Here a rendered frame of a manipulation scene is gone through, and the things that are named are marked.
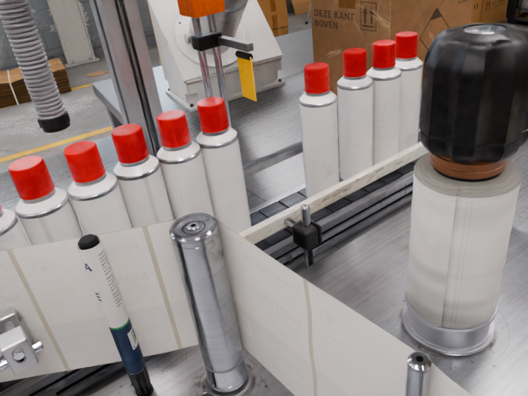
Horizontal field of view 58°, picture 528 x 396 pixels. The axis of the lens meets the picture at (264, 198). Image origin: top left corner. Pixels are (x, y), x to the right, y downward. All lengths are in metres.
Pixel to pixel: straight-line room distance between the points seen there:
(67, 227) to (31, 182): 0.06
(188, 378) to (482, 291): 0.29
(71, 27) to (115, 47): 5.25
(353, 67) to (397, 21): 0.40
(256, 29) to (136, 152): 0.92
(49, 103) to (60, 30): 5.29
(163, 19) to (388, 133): 0.78
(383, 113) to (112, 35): 0.40
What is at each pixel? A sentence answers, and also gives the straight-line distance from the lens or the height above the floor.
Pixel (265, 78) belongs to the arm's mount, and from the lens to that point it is 1.37.
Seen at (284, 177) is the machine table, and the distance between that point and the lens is 0.90.
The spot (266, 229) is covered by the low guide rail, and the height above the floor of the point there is 0.91.
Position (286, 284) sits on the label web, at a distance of 0.34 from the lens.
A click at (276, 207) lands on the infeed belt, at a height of 0.88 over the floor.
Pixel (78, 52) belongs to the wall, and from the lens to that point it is 5.94.
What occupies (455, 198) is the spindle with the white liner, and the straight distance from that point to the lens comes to 0.40.
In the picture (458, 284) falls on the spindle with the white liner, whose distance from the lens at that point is 0.46.
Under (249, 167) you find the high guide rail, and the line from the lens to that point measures 0.67.
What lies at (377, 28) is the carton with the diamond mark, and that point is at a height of 1.03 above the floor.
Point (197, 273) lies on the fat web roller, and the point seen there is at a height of 1.03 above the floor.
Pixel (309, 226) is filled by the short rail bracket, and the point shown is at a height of 0.92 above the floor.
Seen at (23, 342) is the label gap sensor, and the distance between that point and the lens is 0.42.
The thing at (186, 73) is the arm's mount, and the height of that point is 0.93.
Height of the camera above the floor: 1.27
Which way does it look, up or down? 31 degrees down
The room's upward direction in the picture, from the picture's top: 7 degrees counter-clockwise
